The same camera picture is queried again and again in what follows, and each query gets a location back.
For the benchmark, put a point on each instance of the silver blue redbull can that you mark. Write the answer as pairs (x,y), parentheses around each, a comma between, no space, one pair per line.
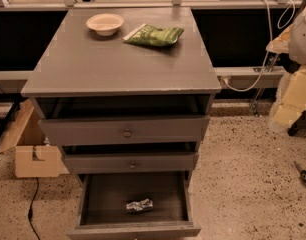
(139,206)

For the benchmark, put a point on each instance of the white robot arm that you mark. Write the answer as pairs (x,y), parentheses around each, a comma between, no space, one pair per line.
(290,101)

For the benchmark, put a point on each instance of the grey drawer cabinet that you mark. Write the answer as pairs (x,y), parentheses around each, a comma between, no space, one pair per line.
(83,75)

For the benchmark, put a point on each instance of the grey middle drawer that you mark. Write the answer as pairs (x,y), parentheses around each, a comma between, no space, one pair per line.
(131,162)

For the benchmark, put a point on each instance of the grey top drawer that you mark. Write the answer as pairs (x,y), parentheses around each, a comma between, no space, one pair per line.
(124,130)

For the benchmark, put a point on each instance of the grey open bottom drawer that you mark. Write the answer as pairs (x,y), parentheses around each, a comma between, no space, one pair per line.
(103,216)

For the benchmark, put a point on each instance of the green chip bag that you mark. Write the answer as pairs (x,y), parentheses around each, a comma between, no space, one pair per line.
(148,35)

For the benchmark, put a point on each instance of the white paper bowl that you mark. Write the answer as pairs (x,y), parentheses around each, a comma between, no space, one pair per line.
(105,24)

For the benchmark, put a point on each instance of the cardboard box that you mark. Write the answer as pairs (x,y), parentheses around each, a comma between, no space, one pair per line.
(34,156)

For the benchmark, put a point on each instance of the black caster wheel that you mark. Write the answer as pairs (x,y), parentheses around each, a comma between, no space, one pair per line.
(302,172)

